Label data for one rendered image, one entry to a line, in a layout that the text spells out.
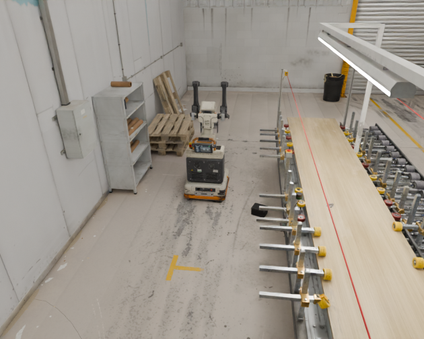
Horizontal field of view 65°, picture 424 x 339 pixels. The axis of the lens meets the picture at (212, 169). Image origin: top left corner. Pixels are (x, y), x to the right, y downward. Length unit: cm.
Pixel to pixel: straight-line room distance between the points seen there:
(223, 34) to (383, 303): 916
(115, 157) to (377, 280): 380
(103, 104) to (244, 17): 661
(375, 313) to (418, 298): 36
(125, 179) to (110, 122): 93
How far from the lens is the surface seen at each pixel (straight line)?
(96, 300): 387
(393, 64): 200
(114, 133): 501
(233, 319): 352
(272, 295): 245
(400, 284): 288
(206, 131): 500
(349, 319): 252
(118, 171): 527
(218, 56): 1082
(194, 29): 1083
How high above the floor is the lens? 278
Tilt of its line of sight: 28 degrees down
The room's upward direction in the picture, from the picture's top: 1 degrees counter-clockwise
